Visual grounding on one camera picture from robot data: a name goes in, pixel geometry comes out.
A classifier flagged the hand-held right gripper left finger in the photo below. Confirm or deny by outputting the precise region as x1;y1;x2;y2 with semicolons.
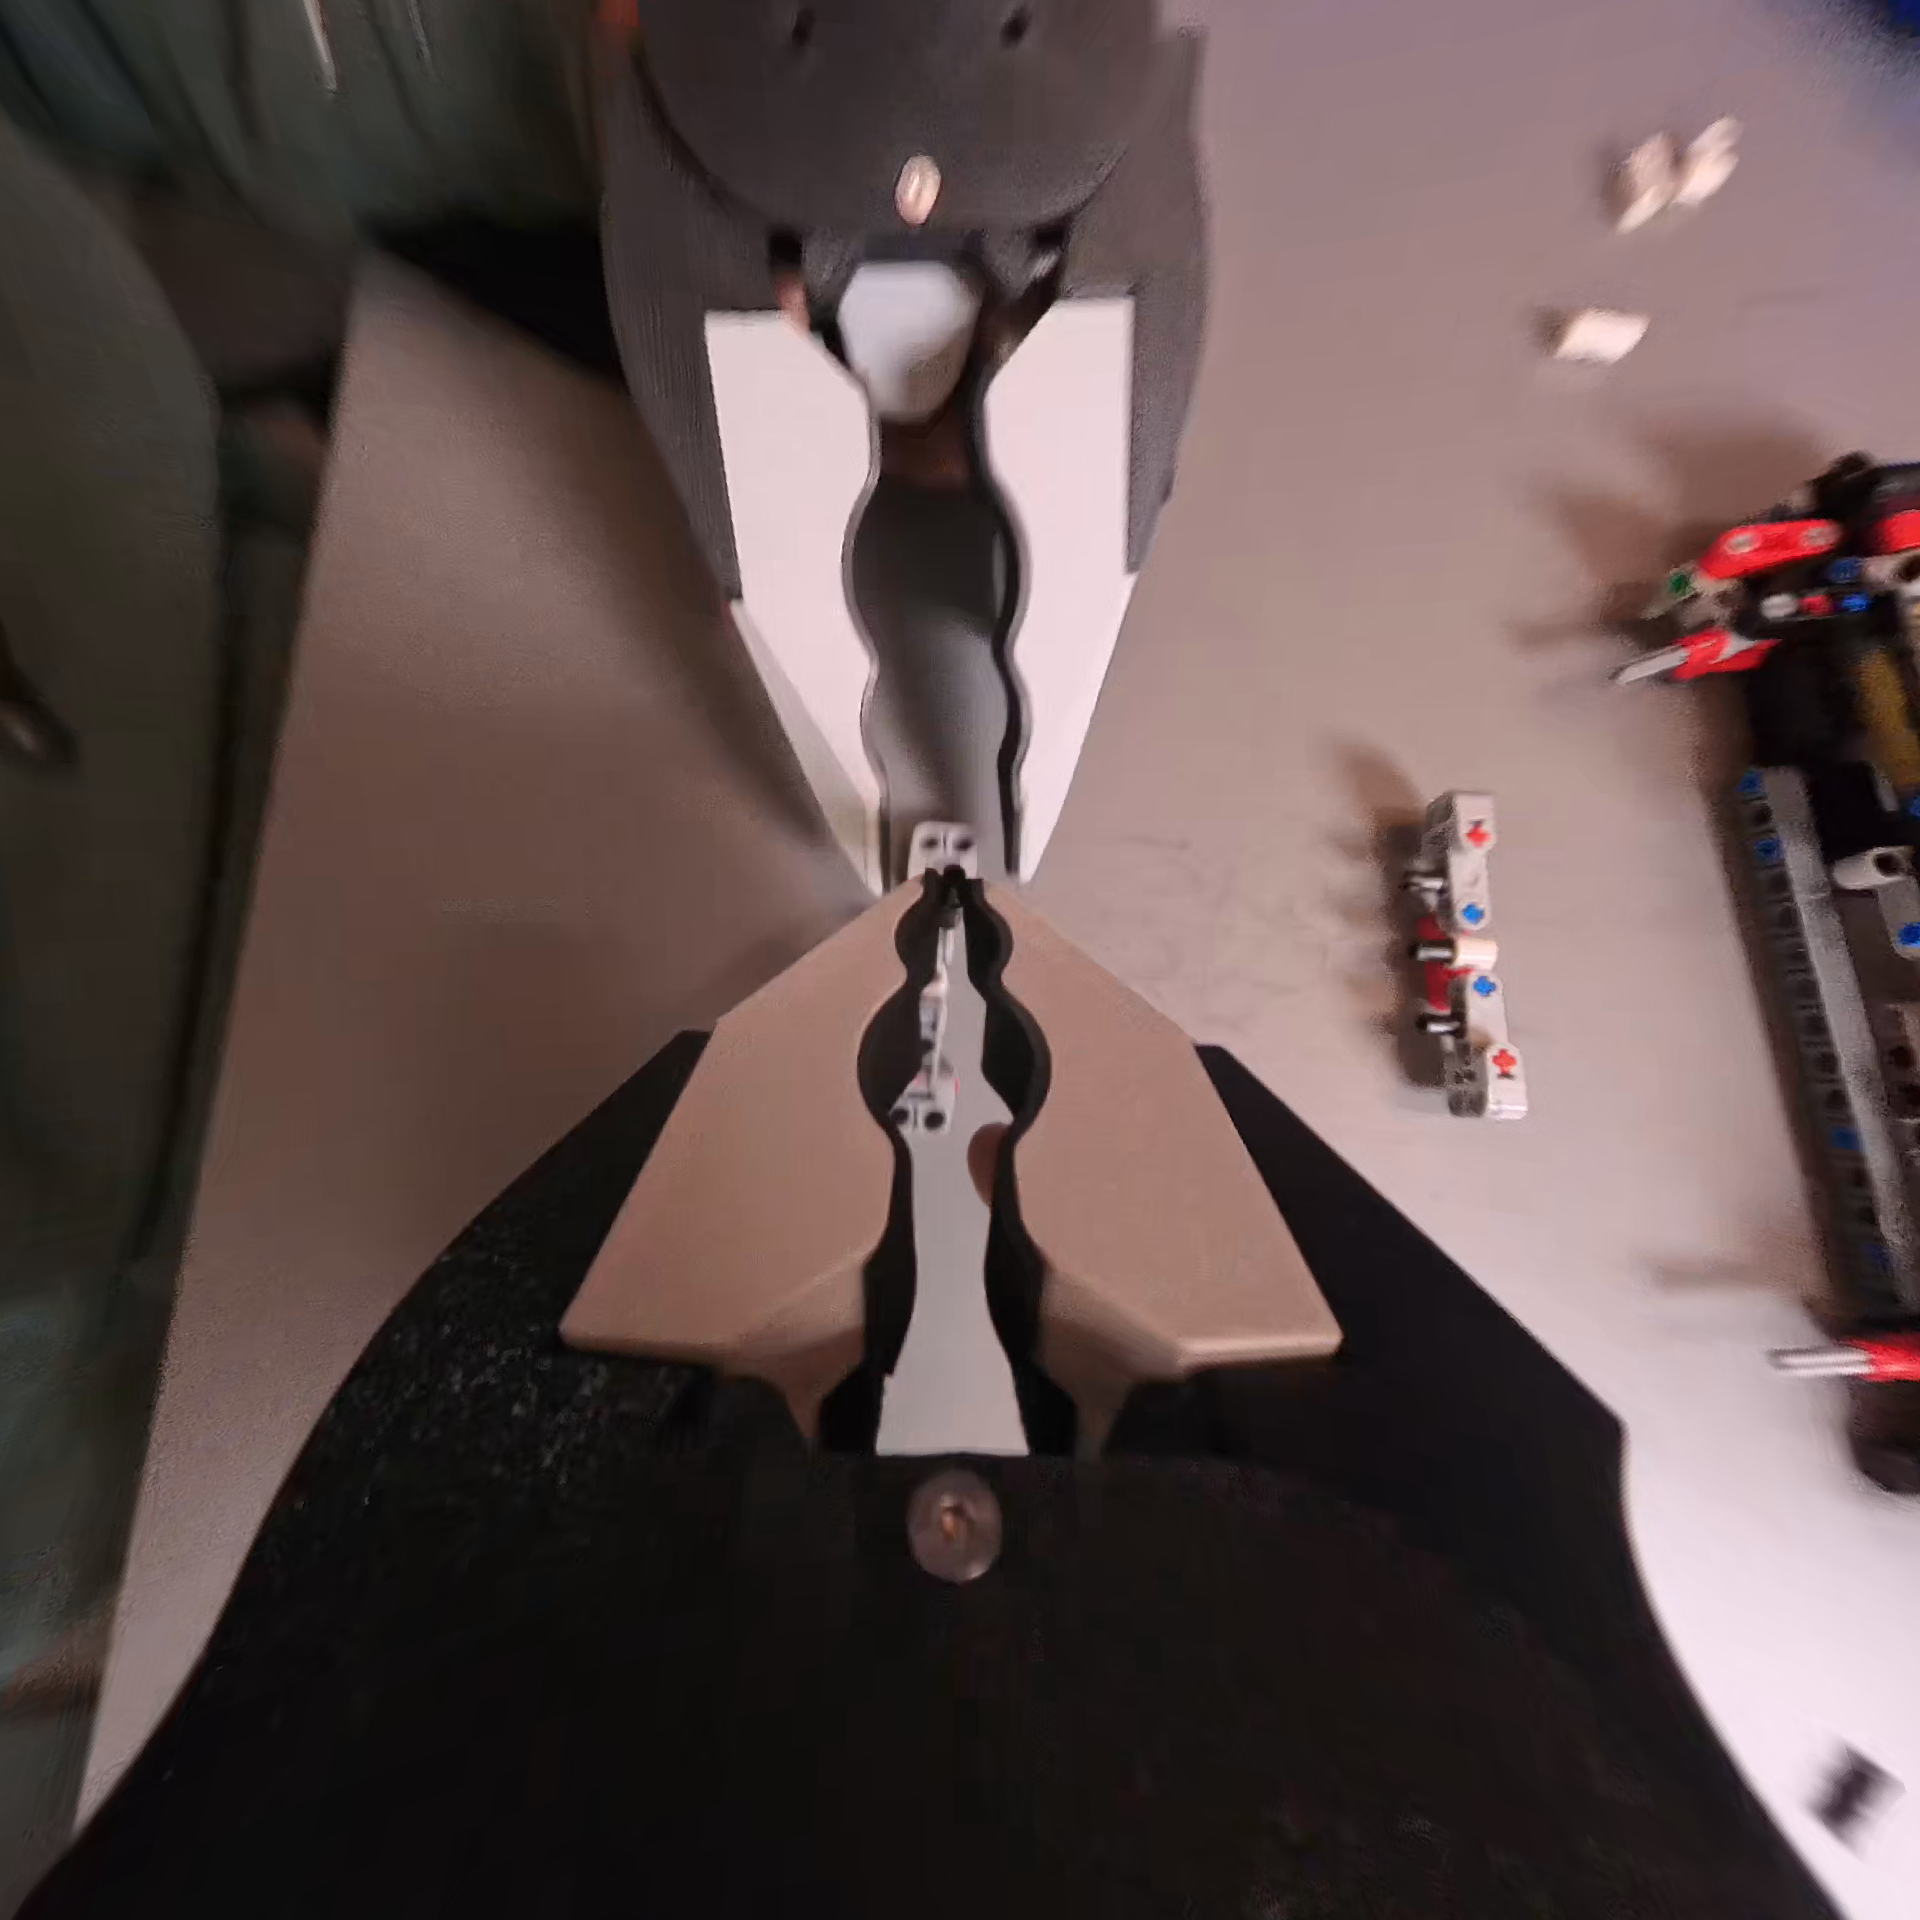
560;872;951;1449

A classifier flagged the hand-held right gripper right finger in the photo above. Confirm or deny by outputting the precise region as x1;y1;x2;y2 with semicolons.
961;879;1341;1455

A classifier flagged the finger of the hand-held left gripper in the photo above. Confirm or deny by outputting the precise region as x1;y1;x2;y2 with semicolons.
703;307;921;898
977;297;1136;884

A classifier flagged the grey lego beam assembly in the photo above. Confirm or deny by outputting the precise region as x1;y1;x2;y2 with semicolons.
892;820;987;1137
1402;792;1531;1125

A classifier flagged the lego car model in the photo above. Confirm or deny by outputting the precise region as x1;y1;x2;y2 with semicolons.
1611;450;1920;1496

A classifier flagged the small black lego piece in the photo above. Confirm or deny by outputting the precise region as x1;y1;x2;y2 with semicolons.
1808;1746;1905;1841

